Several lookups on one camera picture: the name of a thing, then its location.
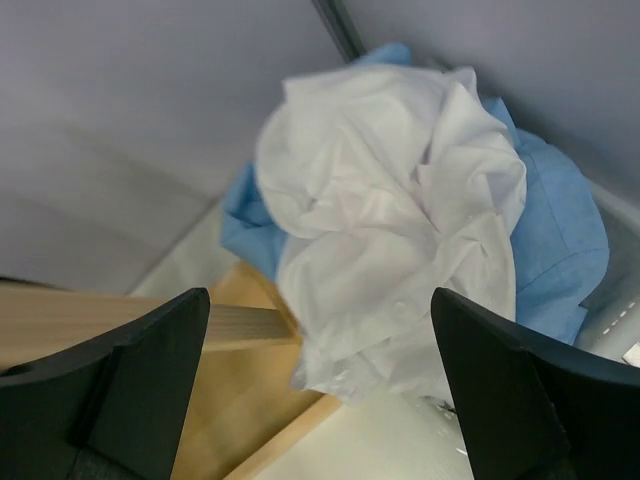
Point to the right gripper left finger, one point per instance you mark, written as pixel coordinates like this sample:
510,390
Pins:
112,407

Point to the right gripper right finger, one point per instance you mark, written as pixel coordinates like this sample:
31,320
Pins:
531,407

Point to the white shirt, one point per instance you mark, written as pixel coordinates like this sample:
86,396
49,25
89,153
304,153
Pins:
389,182

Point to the blue shirt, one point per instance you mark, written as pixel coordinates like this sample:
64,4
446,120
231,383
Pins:
374,186

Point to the wooden clothes rack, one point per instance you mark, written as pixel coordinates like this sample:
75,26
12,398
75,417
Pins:
242,411

